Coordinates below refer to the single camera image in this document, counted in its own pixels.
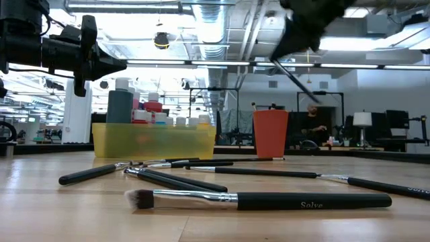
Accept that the orange plastic cup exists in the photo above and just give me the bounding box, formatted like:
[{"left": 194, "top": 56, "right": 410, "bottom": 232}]
[{"left": 252, "top": 109, "right": 290, "bottom": 159}]

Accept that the large pink paint bottle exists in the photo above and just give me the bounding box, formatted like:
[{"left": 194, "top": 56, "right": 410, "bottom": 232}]
[{"left": 131, "top": 87, "right": 142, "bottom": 110}]

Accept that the low black metal frame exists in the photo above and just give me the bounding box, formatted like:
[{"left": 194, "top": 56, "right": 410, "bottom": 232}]
[{"left": 296, "top": 90, "right": 345, "bottom": 118}]

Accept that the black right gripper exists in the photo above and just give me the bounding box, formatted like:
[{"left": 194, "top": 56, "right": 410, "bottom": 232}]
[{"left": 270, "top": 0, "right": 357, "bottom": 61}]

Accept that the small yellow paint bottle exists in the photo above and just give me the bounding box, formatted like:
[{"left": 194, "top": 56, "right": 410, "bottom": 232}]
[{"left": 198, "top": 114, "right": 212, "bottom": 130}]

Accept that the small red-orange paint bottle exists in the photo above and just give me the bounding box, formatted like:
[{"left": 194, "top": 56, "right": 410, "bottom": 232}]
[{"left": 132, "top": 109, "right": 148, "bottom": 124}]

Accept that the long horizontal light bar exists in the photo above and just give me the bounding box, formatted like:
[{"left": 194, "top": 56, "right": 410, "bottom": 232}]
[{"left": 126, "top": 58, "right": 430, "bottom": 71}]

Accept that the black overhead camera yellow cable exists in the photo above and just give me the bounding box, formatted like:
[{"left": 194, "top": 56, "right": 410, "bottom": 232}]
[{"left": 153, "top": 32, "right": 171, "bottom": 50}]

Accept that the white shade table lamp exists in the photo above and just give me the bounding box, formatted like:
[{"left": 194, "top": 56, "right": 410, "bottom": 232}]
[{"left": 351, "top": 111, "right": 374, "bottom": 149}]

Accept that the person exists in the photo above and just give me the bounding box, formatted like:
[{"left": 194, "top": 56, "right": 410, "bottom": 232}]
[{"left": 300, "top": 102, "right": 329, "bottom": 144}]

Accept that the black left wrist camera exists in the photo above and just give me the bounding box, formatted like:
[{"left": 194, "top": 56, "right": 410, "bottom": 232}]
[{"left": 57, "top": 24, "right": 83, "bottom": 43}]

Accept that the yellow translucent plastic bin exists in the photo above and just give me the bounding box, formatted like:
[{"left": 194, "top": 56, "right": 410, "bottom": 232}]
[{"left": 91, "top": 122, "right": 217, "bottom": 159}]

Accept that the black desk monitor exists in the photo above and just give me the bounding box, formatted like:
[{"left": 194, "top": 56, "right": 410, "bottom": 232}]
[{"left": 385, "top": 109, "right": 410, "bottom": 137}]

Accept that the large silver ventilation duct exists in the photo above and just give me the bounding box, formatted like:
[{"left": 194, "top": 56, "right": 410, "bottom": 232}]
[{"left": 191, "top": 3, "right": 230, "bottom": 117}]

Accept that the large teal paint bottle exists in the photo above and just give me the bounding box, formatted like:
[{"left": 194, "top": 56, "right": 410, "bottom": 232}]
[{"left": 105, "top": 77, "right": 134, "bottom": 124}]

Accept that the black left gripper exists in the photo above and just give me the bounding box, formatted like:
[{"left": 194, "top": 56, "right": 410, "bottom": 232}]
[{"left": 42, "top": 15, "right": 128, "bottom": 97}]

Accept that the white building column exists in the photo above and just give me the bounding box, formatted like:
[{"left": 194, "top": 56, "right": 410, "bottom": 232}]
[{"left": 61, "top": 79, "right": 93, "bottom": 145}]

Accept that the large red paint bottle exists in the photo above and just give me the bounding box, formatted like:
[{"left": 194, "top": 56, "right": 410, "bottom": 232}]
[{"left": 143, "top": 92, "right": 164, "bottom": 124}]

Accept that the grey cover sheet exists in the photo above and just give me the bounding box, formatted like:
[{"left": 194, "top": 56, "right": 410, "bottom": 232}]
[{"left": 220, "top": 109, "right": 255, "bottom": 135}]

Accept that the tall black metal frame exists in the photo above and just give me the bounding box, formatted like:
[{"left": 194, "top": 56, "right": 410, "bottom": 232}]
[{"left": 189, "top": 86, "right": 241, "bottom": 144}]

